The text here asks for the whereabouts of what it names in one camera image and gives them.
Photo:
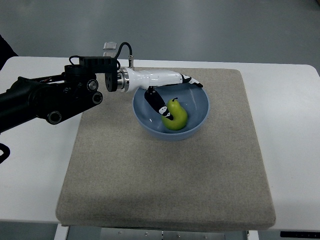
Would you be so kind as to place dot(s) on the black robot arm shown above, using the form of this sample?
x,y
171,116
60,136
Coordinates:
x,y
60,97

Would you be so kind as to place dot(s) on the lower floor plate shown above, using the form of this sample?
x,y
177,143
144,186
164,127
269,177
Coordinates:
x,y
110,54

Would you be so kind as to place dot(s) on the metal table frame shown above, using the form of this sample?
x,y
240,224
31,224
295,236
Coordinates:
x,y
97,233

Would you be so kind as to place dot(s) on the green pear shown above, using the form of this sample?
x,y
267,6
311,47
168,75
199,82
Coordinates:
x,y
179,114

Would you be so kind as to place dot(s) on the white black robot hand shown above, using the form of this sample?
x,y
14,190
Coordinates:
x,y
129,80

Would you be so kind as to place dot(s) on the blue bowl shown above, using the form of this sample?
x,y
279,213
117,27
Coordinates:
x,y
191,97

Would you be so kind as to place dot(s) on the grey felt mat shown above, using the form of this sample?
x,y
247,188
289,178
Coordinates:
x,y
120,176

